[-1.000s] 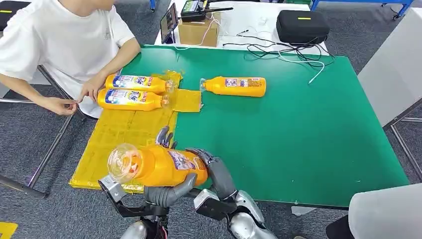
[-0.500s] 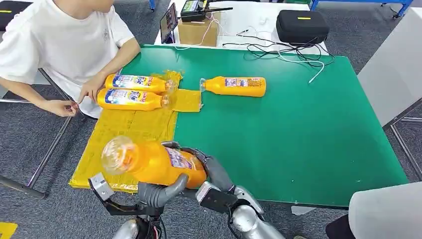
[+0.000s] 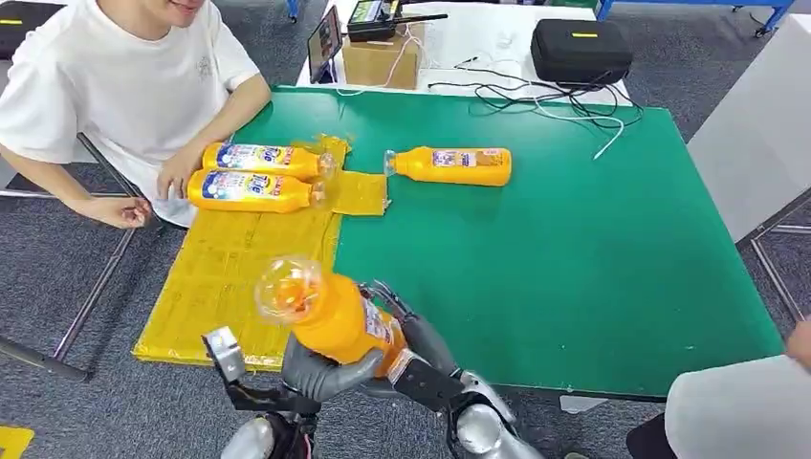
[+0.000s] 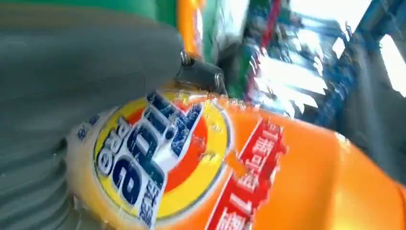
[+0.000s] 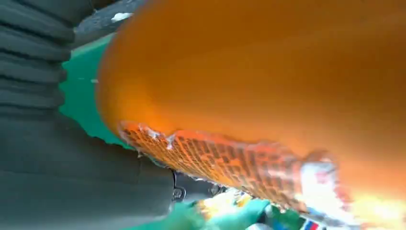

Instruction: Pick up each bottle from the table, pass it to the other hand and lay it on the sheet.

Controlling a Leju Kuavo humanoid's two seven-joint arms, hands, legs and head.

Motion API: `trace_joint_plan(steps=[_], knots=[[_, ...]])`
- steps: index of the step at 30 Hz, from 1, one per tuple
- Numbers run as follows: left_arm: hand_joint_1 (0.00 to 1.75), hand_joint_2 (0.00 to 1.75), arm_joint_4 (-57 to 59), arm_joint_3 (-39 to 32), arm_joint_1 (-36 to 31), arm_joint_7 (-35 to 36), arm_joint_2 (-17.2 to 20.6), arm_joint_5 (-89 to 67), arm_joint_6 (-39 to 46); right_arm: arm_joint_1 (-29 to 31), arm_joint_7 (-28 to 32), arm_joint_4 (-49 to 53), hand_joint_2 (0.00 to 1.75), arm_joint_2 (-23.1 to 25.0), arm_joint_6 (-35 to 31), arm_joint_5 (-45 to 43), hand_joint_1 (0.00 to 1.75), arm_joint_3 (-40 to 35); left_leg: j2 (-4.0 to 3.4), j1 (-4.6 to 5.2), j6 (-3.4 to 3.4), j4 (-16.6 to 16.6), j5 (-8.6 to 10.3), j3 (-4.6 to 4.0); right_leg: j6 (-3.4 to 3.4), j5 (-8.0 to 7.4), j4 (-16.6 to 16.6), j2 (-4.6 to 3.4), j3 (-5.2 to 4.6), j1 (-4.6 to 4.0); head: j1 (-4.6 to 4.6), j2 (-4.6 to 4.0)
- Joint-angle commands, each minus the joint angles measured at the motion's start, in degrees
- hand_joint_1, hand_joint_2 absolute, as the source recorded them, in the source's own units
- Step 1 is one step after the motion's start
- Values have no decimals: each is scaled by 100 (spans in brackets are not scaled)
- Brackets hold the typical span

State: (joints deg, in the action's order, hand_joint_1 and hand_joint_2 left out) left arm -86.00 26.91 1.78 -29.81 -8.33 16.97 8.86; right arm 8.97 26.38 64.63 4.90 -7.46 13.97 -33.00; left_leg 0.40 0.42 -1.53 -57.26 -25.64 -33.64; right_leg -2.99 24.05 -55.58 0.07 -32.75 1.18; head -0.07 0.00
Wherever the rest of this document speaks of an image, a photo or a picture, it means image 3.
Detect black tablet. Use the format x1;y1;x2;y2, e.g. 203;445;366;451
306;4;344;85

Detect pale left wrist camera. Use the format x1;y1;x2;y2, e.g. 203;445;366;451
201;325;247;385

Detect person in white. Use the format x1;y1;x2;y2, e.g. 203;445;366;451
0;0;274;230

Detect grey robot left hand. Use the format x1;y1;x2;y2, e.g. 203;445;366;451
281;334;385;404

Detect orange drink bottle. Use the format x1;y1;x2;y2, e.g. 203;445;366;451
253;255;408;380
383;145;514;188
186;168;328;215
201;142;337;182

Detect person's right hand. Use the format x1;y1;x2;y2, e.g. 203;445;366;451
80;194;154;230

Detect person's left hand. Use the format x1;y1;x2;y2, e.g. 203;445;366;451
155;143;208;202

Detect blue metal frame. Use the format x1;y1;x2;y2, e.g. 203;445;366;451
595;0;797;38

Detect black zip case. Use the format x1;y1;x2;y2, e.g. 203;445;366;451
530;18;635;86
0;0;66;62

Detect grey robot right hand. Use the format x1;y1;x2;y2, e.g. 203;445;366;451
358;280;459;378

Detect black remote controller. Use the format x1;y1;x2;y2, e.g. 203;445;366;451
346;0;449;44

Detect white table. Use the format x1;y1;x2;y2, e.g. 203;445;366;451
296;0;633;108

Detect seated person's hand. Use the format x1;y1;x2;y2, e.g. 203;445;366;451
784;318;811;373

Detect green table mat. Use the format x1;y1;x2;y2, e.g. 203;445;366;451
230;85;785;401

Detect metal table frame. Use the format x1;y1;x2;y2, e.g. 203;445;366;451
735;196;811;325

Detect brown cardboard box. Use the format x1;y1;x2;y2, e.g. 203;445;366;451
340;22;427;91

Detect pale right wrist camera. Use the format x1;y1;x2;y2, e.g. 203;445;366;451
385;347;469;414

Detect grey slanted table top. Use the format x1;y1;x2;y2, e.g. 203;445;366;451
687;13;811;244

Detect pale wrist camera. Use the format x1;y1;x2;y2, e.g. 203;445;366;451
201;325;247;385
385;347;469;414

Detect black tangled cable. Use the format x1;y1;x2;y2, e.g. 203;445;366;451
427;56;646;132

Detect seated person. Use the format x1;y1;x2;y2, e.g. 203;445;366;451
625;318;811;459

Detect thin white cable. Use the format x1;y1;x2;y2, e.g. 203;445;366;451
334;25;427;98

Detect yellow sheet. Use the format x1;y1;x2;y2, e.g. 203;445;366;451
132;133;389;373

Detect grey table with metal legs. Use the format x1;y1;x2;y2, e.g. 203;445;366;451
0;59;167;383

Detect white cable with plug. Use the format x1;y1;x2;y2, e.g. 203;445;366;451
533;96;626;162

